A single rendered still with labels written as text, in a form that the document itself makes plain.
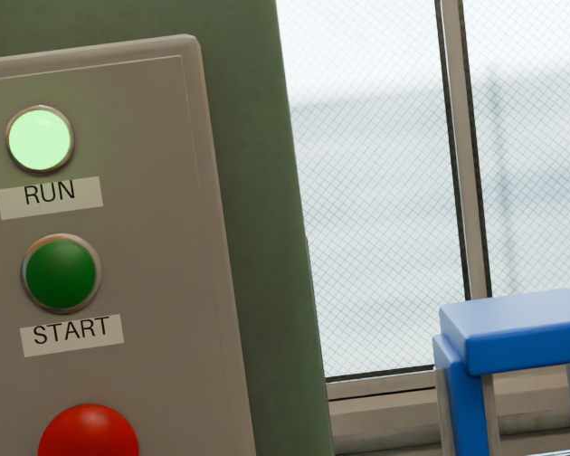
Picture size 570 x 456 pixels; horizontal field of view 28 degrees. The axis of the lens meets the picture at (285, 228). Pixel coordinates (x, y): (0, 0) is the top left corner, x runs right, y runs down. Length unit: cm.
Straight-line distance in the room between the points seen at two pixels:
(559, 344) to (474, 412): 11
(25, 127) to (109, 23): 8
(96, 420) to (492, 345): 87
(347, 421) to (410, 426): 11
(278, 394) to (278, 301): 3
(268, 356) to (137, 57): 13
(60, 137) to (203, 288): 6
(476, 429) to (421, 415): 72
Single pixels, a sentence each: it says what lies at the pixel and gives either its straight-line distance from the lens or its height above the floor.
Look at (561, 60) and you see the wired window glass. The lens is 196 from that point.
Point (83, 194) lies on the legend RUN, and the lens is 34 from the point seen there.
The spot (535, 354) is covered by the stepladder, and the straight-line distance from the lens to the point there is 120.
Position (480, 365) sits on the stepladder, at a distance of 119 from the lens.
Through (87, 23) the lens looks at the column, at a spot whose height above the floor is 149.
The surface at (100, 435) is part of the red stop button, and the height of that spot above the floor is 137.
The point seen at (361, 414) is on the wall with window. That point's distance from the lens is 193.
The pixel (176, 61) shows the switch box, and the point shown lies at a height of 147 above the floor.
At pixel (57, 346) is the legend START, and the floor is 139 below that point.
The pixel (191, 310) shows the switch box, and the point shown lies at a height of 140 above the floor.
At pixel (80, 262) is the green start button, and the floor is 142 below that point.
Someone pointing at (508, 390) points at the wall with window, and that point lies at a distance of 196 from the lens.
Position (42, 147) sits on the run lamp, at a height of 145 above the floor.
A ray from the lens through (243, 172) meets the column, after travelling 40.
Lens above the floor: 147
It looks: 9 degrees down
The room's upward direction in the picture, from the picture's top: 7 degrees counter-clockwise
